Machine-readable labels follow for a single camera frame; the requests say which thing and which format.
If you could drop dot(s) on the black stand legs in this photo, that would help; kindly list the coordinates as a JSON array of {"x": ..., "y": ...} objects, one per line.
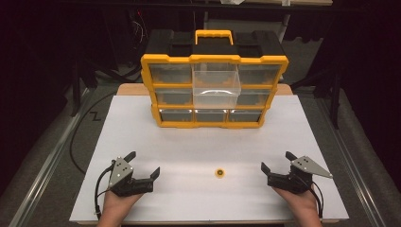
[
  {"x": 78, "y": 78},
  {"x": 334, "y": 94}
]

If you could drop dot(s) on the small yellow round wheel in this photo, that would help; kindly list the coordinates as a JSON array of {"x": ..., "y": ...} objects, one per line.
[{"x": 219, "y": 172}]

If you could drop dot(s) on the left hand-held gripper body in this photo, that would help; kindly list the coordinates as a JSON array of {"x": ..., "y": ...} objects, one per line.
[{"x": 121, "y": 171}]

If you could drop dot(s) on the yellow and black drawer organizer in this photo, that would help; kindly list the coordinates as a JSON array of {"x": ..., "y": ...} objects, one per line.
[{"x": 214, "y": 58}]

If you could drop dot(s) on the clear closed organizer drawer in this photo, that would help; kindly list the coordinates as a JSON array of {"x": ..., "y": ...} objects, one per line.
[
  {"x": 210, "y": 116},
  {"x": 245, "y": 116},
  {"x": 170, "y": 73},
  {"x": 259, "y": 74},
  {"x": 176, "y": 115},
  {"x": 174, "y": 96}
]

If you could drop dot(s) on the person's left hand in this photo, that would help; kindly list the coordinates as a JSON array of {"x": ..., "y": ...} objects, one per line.
[{"x": 119, "y": 203}]

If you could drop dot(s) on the metal floor rail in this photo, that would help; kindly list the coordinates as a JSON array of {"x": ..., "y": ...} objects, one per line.
[
  {"x": 353, "y": 164},
  {"x": 47, "y": 164}
]

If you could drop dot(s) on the clear open plastic drawer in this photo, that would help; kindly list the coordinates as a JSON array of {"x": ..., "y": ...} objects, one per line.
[{"x": 216, "y": 82}]

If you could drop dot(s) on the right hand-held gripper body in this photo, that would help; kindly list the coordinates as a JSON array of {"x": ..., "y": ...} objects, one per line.
[{"x": 302, "y": 176}]

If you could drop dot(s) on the person's right hand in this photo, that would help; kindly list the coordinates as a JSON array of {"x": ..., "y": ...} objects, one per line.
[{"x": 299, "y": 203}]

